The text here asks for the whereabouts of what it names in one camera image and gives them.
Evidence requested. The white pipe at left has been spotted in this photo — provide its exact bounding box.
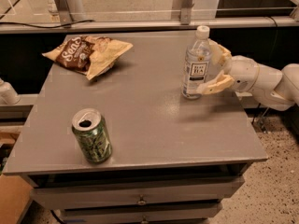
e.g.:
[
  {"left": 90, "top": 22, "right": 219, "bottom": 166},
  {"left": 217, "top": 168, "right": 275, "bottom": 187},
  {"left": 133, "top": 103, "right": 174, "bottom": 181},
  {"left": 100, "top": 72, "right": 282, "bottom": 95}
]
[{"left": 0, "top": 78, "right": 20, "bottom": 105}]

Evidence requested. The clear plastic water bottle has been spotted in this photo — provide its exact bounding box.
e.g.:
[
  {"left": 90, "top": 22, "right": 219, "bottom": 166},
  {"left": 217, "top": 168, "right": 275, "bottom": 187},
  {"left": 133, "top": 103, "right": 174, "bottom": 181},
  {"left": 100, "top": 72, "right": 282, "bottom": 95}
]
[{"left": 182, "top": 25, "right": 211, "bottom": 100}]

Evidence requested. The grey drawer cabinet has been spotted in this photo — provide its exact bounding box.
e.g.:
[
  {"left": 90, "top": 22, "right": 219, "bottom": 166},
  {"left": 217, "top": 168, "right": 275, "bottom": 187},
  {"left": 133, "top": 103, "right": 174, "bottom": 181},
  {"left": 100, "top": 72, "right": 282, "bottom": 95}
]
[{"left": 4, "top": 31, "right": 266, "bottom": 224}]

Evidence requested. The brown and cream chip bag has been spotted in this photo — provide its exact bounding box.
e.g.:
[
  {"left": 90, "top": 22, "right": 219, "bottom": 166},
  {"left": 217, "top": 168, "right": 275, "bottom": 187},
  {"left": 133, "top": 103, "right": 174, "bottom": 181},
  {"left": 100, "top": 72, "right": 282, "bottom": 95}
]
[{"left": 43, "top": 35, "right": 133, "bottom": 80}]

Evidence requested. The upper drawer knob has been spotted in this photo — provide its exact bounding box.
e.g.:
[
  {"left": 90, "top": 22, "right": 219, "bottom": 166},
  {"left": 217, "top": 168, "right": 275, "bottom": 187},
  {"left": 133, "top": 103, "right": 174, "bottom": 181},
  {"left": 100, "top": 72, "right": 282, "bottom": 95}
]
[{"left": 137, "top": 196, "right": 147, "bottom": 206}]

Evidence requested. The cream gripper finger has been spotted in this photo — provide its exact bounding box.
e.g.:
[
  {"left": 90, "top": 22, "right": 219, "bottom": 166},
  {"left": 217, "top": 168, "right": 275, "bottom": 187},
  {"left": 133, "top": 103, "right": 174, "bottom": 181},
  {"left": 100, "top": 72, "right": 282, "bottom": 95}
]
[
  {"left": 196, "top": 71, "right": 235, "bottom": 95},
  {"left": 208, "top": 39, "right": 232, "bottom": 73}
]

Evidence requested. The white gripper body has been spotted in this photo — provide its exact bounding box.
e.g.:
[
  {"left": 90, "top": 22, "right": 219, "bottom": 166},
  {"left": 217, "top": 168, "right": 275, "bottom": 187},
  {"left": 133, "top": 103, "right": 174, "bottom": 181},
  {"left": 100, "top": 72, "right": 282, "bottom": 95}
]
[{"left": 224, "top": 56, "right": 259, "bottom": 92}]

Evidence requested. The metal bracket post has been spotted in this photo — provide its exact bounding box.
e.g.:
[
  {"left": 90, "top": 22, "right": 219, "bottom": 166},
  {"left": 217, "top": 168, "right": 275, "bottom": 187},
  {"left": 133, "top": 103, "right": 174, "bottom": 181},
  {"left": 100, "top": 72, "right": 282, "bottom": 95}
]
[
  {"left": 180, "top": 0, "right": 193, "bottom": 25},
  {"left": 54, "top": 0, "right": 72, "bottom": 26}
]

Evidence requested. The brown cardboard box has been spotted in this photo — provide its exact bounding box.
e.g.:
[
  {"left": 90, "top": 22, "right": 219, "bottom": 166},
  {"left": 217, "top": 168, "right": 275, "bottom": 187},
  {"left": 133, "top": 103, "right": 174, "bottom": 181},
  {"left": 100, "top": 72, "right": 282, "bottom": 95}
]
[{"left": 0, "top": 175, "right": 32, "bottom": 224}]

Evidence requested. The left metal bracket post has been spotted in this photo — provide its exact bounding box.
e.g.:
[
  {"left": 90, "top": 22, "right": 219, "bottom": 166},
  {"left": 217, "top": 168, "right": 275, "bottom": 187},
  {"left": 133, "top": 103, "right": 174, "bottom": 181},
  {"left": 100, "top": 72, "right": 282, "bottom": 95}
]
[{"left": 54, "top": 0, "right": 72, "bottom": 26}]

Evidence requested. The drawer knob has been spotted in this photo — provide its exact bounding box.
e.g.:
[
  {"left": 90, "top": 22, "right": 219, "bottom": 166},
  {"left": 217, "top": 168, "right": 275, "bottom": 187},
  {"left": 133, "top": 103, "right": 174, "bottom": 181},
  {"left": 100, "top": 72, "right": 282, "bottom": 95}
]
[
  {"left": 137, "top": 196, "right": 147, "bottom": 206},
  {"left": 140, "top": 217, "right": 149, "bottom": 224}
]

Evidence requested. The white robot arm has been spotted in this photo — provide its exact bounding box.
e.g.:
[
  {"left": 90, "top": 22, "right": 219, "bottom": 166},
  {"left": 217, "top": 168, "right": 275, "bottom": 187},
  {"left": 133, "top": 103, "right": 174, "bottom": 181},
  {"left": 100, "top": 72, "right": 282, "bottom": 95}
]
[{"left": 197, "top": 39, "right": 299, "bottom": 111}]

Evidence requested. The black cable on rail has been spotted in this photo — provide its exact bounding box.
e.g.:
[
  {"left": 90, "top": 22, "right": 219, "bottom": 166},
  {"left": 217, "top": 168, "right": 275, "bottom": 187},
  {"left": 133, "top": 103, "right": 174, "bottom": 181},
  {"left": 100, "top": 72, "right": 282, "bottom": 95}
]
[{"left": 0, "top": 19, "right": 95, "bottom": 29}]

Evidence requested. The right metal bracket post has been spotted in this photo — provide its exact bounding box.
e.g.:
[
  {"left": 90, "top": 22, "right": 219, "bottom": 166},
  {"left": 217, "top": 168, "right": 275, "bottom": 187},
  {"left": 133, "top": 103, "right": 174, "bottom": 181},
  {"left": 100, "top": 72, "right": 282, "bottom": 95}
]
[{"left": 180, "top": 0, "right": 193, "bottom": 25}]

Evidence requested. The lower drawer knob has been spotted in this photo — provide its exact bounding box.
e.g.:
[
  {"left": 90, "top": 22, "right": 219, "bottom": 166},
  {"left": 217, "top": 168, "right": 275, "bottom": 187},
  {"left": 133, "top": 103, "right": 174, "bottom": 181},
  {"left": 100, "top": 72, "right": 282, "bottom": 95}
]
[{"left": 140, "top": 217, "right": 149, "bottom": 224}]

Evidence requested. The green soda can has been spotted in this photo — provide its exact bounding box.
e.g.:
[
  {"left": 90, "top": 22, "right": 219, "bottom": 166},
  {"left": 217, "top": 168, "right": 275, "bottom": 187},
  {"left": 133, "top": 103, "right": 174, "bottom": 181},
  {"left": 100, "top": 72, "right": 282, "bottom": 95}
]
[{"left": 72, "top": 108, "right": 112, "bottom": 163}]

